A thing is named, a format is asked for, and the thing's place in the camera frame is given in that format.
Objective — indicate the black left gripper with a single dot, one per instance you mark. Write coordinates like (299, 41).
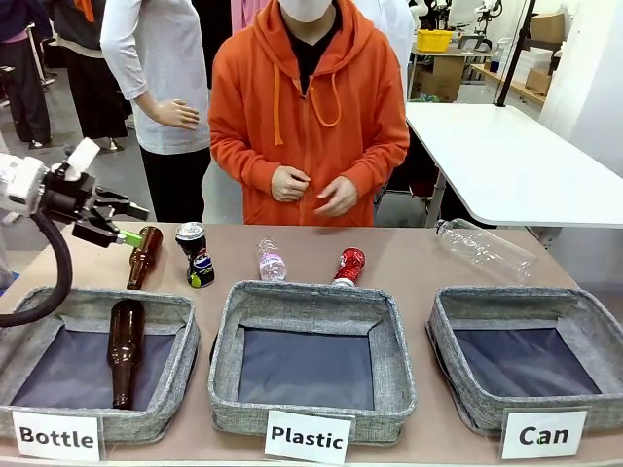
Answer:
(68, 197)

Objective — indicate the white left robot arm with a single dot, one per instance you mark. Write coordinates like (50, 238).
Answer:
(17, 182)

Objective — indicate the crushed black Pepsi can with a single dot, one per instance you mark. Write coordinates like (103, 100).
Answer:
(194, 255)

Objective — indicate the grey fabric basket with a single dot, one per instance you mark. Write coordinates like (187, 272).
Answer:
(491, 404)
(311, 425)
(180, 340)

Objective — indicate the crushed red Coke can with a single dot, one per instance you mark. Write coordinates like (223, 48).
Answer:
(349, 266)

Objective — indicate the white Can label sign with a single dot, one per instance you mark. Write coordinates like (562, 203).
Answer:
(544, 434)

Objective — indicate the person's right hand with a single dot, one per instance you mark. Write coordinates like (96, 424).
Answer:
(288, 184)

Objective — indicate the person's left hand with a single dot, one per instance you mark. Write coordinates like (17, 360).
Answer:
(337, 195)

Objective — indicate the brown glass bottle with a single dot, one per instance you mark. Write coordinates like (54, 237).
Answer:
(144, 257)
(124, 350)

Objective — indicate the mannequin in white shirt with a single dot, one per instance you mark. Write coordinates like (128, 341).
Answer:
(160, 68)

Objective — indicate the small clear plastic bottle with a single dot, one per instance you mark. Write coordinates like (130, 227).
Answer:
(270, 261)

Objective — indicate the person in dark clothes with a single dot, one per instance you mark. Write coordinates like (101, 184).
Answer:
(22, 73)

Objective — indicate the person in orange hoodie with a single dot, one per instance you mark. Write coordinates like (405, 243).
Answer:
(263, 107)

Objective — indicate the white Bottle label sign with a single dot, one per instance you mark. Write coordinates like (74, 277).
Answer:
(56, 436)

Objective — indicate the white face mask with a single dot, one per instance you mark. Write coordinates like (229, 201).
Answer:
(305, 9)

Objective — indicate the white Plastic label sign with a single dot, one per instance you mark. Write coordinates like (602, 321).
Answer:
(307, 436)

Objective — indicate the brown cardboard box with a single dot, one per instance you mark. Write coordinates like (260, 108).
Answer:
(445, 78)

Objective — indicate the yellow plastic crate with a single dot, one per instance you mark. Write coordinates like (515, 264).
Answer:
(433, 40)

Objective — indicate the large clear plastic bottle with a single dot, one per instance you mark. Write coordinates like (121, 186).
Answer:
(487, 249)

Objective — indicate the white side table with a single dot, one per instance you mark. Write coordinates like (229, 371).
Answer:
(501, 160)

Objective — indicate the wooden workbench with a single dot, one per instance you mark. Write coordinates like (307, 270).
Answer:
(511, 82)

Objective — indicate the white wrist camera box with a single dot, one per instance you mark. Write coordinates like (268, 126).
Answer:
(82, 157)

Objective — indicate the black camera stand pole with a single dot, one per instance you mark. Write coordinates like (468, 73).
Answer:
(515, 53)

